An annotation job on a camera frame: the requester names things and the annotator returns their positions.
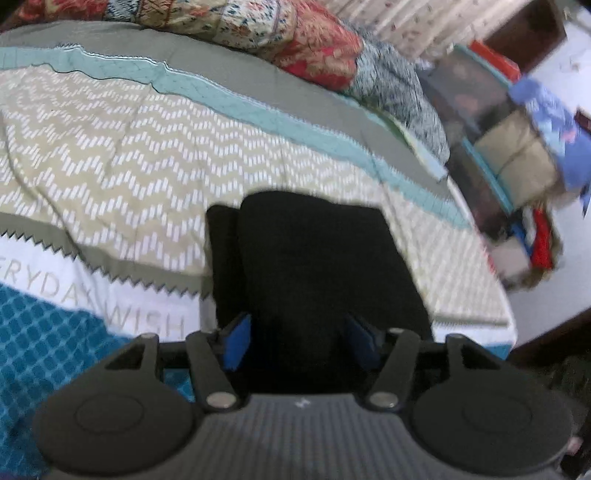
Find stacked clear storage bins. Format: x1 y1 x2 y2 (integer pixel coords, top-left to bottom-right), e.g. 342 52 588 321
418 45 516 146

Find grey blue knitted blanket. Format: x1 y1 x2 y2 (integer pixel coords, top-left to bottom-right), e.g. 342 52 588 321
345 23 450 163

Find black pants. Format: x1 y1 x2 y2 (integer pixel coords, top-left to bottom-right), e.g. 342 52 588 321
206 191 432 395

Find clear bin teal lid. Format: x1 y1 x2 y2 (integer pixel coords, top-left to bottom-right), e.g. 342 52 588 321
446 137 515 240

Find red patchwork quilt roll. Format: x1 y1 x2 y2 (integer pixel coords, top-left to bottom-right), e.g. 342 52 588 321
1 0 363 91

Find floral pleated curtain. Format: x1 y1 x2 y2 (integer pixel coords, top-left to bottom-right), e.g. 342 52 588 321
324 0 528 59

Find chevron patterned bedspread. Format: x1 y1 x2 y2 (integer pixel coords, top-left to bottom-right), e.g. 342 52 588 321
1 21 517 477

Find red folded garment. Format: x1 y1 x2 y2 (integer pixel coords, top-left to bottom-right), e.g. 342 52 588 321
530 206 555 271

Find blue printed cloth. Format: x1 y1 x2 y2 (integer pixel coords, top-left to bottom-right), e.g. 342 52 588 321
509 76 590 216

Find white cardboard box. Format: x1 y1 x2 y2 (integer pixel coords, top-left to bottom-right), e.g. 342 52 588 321
485 236 532 290

